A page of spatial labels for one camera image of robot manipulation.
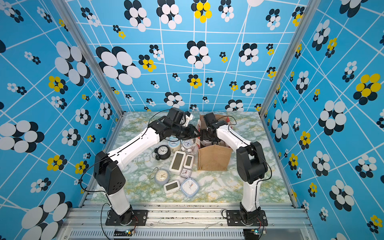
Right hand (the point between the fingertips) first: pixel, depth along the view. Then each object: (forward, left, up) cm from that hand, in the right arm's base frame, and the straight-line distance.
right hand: (208, 136), depth 96 cm
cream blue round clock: (-4, +22, -4) cm, 23 cm away
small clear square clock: (-22, +14, -6) cm, 27 cm away
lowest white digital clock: (-30, +22, -6) cm, 38 cm away
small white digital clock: (-15, +13, -6) cm, 20 cm away
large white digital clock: (-19, +19, -4) cm, 27 cm away
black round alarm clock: (-9, +29, -4) cm, 31 cm away
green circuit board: (-51, +40, -8) cm, 65 cm away
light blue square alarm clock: (-30, +11, -6) cm, 33 cm away
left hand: (-9, +5, +15) cm, 18 cm away
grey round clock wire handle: (-25, +27, -4) cm, 37 cm away
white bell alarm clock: (-4, +14, -4) cm, 15 cm away
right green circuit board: (-50, -19, -10) cm, 54 cm away
